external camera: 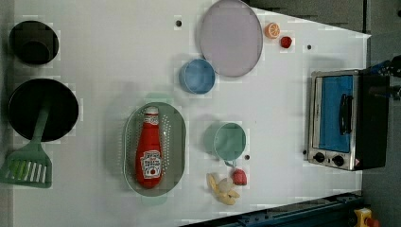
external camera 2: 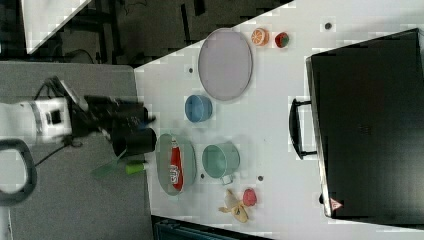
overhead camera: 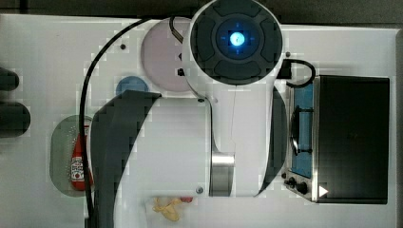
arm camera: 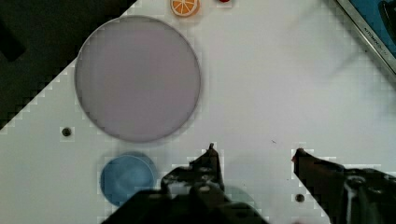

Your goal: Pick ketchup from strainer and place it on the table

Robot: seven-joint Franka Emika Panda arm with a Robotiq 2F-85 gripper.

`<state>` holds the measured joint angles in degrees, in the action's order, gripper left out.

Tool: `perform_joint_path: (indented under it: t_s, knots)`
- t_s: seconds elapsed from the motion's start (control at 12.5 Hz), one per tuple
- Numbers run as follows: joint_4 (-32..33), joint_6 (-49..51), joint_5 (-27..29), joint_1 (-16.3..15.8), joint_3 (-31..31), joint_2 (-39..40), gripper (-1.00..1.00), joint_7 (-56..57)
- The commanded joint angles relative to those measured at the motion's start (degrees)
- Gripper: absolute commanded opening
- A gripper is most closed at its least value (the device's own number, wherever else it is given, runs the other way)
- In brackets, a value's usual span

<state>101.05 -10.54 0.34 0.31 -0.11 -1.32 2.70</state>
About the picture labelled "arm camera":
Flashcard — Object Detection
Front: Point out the blue round bowl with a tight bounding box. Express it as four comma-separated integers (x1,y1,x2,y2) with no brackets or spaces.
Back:
99,152,158,207

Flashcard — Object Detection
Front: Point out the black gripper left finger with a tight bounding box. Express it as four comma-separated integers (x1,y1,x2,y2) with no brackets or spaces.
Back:
161,143,225,198

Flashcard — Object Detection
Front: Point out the silver toaster oven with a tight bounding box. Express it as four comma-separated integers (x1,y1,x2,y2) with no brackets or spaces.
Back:
333,0,396,77

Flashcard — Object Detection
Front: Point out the lilac round plate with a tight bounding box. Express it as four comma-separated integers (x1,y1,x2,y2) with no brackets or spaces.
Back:
75,16,201,143

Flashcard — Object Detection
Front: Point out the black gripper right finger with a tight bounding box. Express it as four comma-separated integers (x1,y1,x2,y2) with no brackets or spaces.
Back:
292,148,396,224

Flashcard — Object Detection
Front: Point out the orange slice toy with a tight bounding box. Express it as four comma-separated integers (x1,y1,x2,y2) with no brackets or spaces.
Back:
170,0,201,17

